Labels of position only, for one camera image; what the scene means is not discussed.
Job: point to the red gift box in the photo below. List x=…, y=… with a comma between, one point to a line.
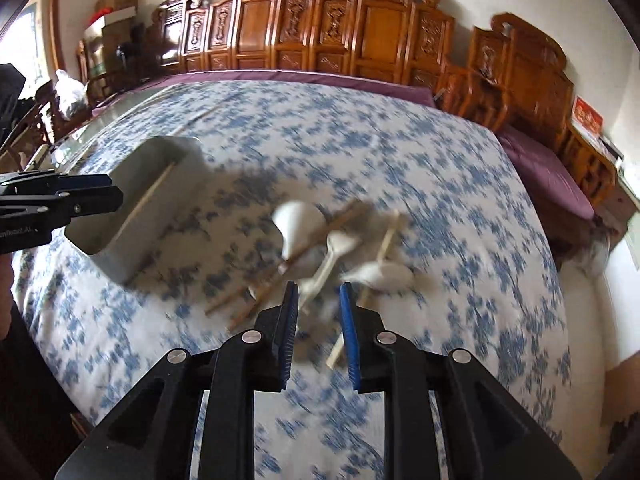
x=587, y=114

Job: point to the carved wooden bench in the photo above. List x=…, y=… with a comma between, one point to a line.
x=305, y=25

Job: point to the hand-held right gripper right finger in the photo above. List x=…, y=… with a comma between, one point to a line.
x=350, y=340

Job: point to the long purple bench cushion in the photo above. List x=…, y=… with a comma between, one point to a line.
x=280, y=77

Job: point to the white ceramic spoon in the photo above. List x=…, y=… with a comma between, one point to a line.
x=332, y=252
x=297, y=225
x=382, y=275

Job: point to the blue floral tablecloth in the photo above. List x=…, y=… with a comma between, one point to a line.
x=400, y=170

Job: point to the wooden side table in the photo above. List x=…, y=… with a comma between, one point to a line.
x=620, y=195

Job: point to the grey rectangular utensil container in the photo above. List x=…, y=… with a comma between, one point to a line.
x=145, y=205

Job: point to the clear plastic bag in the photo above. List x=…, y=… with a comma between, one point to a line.
x=72, y=92

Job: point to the carved wooden armchair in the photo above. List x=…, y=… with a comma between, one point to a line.
x=525, y=85

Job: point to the stack of cardboard boxes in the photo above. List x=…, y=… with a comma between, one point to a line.
x=115, y=20

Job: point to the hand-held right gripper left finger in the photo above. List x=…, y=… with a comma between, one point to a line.
x=289, y=340

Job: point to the pale wooden chopstick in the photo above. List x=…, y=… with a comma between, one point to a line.
x=380, y=250
x=150, y=192
x=205, y=113

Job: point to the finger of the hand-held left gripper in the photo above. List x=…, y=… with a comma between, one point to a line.
x=95, y=202
x=75, y=181

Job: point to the purple armchair seat cushion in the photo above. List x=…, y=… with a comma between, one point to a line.
x=545, y=175

